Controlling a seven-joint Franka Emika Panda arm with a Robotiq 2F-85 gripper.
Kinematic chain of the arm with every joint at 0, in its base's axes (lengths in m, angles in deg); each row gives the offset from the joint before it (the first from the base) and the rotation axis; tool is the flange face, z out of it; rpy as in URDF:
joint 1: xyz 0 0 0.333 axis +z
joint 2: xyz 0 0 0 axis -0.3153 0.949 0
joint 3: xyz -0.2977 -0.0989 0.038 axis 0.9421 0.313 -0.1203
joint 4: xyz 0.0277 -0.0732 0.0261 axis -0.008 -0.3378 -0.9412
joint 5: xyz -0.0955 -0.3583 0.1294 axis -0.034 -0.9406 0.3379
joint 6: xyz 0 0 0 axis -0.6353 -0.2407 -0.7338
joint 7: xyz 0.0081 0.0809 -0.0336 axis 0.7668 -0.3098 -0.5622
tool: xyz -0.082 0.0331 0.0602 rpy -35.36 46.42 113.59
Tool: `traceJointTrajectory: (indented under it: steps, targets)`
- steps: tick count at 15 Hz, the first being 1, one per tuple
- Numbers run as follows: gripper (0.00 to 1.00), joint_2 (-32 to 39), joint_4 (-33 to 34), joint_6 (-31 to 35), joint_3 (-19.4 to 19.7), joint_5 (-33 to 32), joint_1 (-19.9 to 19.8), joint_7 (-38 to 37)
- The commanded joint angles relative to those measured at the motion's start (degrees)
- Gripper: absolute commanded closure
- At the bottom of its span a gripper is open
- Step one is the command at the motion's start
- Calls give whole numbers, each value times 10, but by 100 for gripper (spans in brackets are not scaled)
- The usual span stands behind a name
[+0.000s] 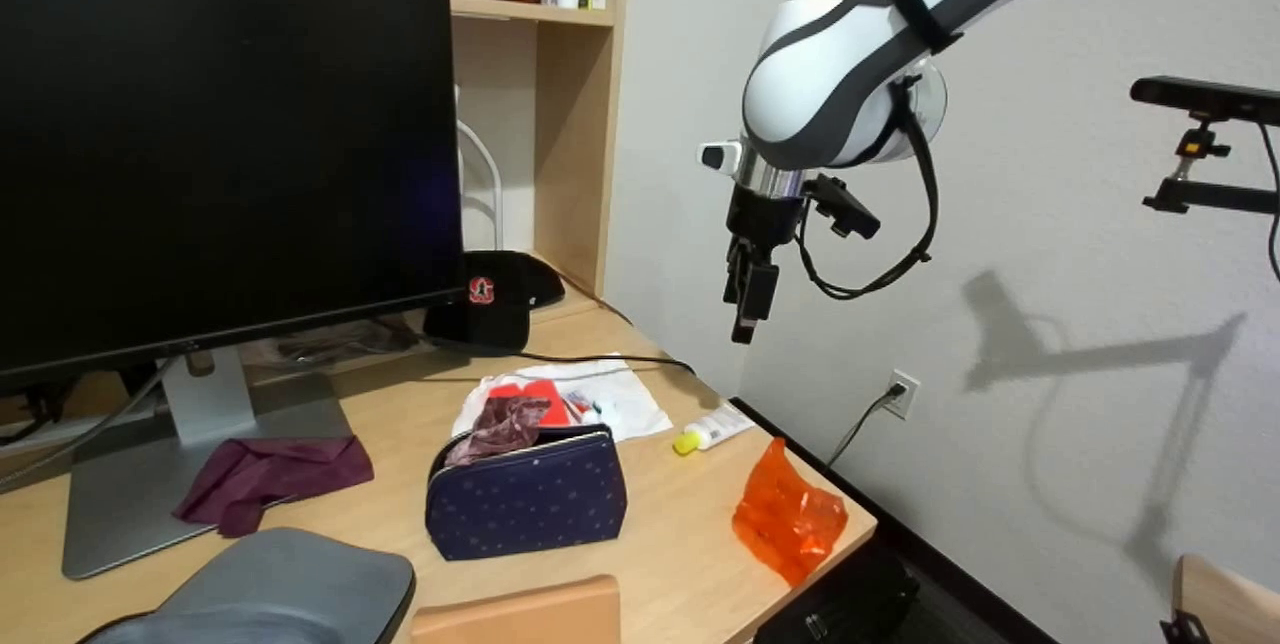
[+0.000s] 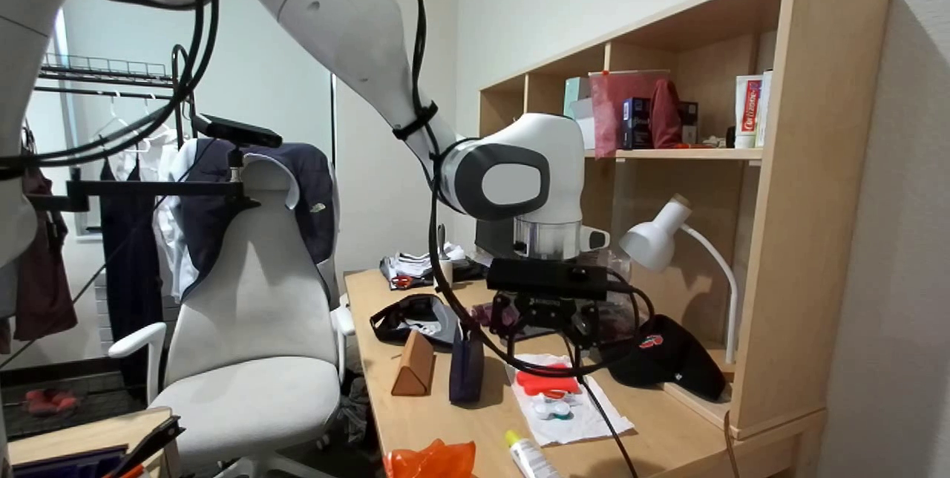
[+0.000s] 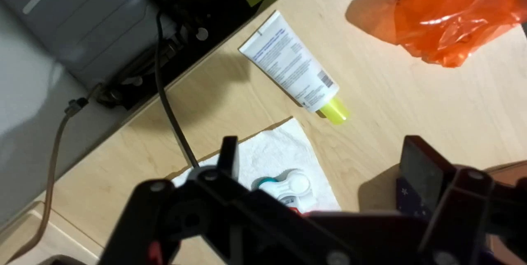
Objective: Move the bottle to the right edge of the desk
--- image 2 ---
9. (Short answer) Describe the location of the white tube with yellow cap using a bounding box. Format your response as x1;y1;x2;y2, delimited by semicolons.
505;430;563;478

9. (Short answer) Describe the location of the white paper sheet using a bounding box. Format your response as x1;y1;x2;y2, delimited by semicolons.
506;353;636;448

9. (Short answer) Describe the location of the wooden desk hutch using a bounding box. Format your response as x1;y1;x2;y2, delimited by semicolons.
478;0;894;436

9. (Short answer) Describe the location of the black box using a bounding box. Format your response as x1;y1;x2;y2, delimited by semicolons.
678;100;699;145

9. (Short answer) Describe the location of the white cup with tool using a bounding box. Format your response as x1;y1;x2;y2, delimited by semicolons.
436;223;456;287

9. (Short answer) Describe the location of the white and red tube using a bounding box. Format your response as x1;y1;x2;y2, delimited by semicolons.
734;74;764;149

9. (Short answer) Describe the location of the brown triangular case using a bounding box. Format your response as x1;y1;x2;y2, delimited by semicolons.
390;330;437;398

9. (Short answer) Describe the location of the purple plastic packet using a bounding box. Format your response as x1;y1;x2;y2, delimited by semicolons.
468;300;633;346

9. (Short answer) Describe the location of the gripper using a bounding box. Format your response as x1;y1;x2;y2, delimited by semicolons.
489;292;601;351

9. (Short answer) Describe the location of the orange plastic bag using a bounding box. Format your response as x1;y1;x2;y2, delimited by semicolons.
381;439;478;478

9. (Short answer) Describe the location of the white box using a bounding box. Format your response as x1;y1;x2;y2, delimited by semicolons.
570;96;597;151

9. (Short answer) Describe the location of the dark blue case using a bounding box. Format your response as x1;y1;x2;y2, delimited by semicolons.
448;325;486;405

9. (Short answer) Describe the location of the black cap with red logo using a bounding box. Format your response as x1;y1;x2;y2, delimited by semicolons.
599;313;729;402

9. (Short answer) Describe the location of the pair of red slippers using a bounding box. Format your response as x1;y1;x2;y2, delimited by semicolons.
22;387;82;417

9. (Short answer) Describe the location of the navy jacket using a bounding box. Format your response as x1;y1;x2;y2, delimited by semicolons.
173;138;337;302

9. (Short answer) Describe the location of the dark blue box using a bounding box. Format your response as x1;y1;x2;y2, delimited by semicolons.
621;96;655;151

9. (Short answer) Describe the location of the brown cable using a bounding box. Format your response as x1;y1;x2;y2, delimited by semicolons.
723;410;744;478

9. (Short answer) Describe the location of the white lens case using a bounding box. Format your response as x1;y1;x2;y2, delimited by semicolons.
530;396;574;422

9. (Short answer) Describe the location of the red plastic bag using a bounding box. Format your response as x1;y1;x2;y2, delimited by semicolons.
588;71;669;160

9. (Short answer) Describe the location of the white office chair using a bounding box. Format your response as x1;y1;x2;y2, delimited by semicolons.
108;140;358;478

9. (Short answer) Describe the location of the pile of white papers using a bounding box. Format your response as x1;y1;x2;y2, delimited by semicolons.
379;242;469;283

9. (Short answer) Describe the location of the black clothes rack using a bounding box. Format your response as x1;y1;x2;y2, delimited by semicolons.
33;44;196;146

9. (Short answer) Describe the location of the white desk lamp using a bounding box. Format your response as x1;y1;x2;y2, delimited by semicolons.
618;194;741;366

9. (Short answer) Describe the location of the teal box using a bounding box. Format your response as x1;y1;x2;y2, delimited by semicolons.
562;76;592;120

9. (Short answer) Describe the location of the row of hanging clothes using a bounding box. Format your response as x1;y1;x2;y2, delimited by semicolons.
96;120;198;391

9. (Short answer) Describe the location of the maroon hanging garment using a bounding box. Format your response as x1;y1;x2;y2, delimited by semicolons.
12;125;79;343

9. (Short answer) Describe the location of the maroon cloth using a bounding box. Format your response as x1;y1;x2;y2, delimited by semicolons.
650;79;684;149

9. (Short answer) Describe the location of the black clamp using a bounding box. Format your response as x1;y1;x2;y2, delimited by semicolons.
102;414;186;478

